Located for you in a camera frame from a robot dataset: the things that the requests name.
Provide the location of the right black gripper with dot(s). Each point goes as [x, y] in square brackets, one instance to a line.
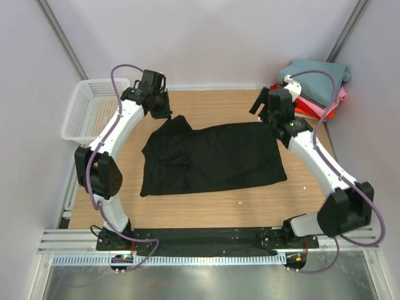
[264, 98]

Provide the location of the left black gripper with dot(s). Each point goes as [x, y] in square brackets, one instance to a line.
[165, 113]

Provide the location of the black t shirt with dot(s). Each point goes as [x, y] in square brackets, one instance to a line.
[181, 160]

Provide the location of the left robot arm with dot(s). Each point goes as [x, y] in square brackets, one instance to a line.
[96, 168]

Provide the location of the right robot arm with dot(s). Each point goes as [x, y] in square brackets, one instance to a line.
[344, 210]

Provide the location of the folded grey t shirt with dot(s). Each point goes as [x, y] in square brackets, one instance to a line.
[312, 101]

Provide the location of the folded teal t shirt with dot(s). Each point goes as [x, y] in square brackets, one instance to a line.
[315, 85]

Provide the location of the white plastic basket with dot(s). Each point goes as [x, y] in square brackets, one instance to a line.
[92, 105]

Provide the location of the folded orange t shirt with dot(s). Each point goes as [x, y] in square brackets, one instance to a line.
[309, 113]

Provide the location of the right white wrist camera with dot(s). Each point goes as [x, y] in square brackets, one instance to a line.
[294, 87]

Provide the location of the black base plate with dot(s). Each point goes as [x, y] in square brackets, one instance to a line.
[205, 242]

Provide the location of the white slotted cable duct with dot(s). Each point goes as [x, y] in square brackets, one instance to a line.
[123, 260]

